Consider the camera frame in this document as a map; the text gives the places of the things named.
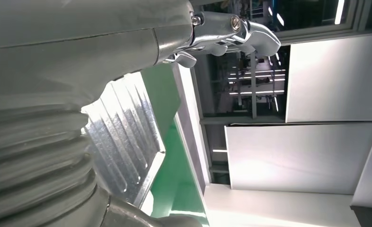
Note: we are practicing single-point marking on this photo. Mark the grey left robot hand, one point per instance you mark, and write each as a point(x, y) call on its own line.
point(79, 47)

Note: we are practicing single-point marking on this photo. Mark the white electronic scale steel tray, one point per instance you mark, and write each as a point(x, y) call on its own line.
point(126, 131)

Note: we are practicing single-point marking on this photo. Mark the green conveyor belt aluminium frame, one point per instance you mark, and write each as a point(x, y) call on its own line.
point(173, 188)

